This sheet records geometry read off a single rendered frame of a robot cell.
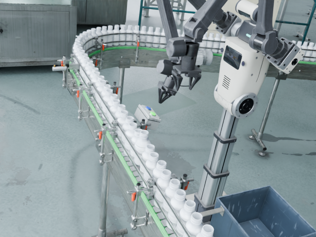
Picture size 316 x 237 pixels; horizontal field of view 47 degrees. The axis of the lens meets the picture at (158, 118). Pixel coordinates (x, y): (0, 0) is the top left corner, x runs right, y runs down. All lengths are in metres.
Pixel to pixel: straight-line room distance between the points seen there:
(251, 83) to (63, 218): 1.68
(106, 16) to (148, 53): 3.81
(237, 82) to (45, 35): 3.27
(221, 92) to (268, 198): 0.60
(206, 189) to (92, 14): 5.03
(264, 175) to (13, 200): 2.22
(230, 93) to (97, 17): 5.16
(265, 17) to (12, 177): 2.36
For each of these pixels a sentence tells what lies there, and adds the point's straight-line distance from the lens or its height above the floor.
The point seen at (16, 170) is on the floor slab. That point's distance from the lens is 3.27.
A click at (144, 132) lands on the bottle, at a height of 1.18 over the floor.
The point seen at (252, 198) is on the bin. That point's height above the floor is 0.89.
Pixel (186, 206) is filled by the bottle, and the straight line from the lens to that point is 1.28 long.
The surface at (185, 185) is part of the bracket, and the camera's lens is 1.51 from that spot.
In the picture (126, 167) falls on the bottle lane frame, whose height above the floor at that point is 1.00.
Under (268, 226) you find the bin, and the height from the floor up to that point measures 0.75.
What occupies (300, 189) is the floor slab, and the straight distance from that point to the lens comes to 3.61.
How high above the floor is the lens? 2.02
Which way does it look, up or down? 29 degrees down
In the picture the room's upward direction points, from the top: 9 degrees clockwise
